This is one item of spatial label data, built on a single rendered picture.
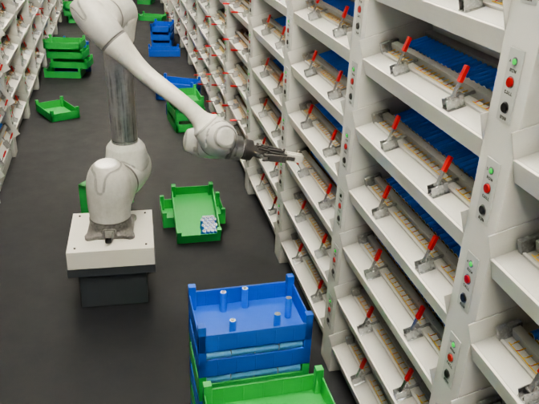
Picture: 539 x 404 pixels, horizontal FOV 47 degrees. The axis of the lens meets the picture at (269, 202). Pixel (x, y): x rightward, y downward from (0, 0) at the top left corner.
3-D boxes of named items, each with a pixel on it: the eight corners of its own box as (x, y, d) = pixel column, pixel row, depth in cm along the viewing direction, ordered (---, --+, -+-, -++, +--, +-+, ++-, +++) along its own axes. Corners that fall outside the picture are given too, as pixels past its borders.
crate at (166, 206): (163, 228, 296) (162, 213, 293) (160, 209, 314) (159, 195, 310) (225, 224, 303) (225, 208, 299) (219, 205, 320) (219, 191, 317)
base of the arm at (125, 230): (83, 246, 226) (81, 232, 223) (89, 218, 246) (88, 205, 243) (134, 244, 229) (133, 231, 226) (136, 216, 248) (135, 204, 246)
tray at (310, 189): (335, 243, 200) (329, 219, 195) (287, 169, 252) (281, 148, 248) (393, 223, 201) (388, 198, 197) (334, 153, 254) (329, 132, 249)
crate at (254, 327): (198, 354, 157) (198, 329, 153) (188, 307, 174) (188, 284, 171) (311, 339, 164) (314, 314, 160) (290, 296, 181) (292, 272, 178)
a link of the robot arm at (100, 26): (119, 30, 202) (134, 23, 214) (79, -14, 198) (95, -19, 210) (95, 56, 208) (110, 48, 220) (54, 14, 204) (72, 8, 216)
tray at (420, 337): (435, 399, 139) (427, 355, 132) (345, 258, 192) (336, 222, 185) (517, 367, 141) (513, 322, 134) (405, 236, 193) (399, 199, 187)
